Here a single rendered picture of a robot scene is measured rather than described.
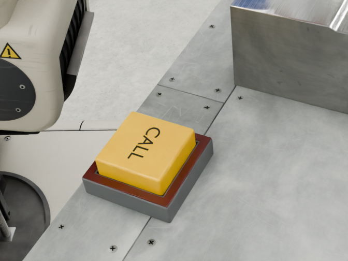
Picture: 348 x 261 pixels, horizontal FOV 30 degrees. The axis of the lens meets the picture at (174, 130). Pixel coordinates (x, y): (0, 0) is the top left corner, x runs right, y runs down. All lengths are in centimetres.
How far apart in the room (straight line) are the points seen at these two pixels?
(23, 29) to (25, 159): 63
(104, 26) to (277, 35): 156
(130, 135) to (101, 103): 129
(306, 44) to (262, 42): 4
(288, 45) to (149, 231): 19
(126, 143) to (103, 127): 82
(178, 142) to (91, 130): 84
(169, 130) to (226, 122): 7
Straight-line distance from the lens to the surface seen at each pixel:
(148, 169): 50
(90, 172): 53
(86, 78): 191
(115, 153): 52
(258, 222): 51
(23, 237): 122
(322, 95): 58
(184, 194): 52
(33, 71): 76
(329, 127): 57
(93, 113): 179
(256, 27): 56
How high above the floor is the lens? 121
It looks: 45 degrees down
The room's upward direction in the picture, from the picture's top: 9 degrees counter-clockwise
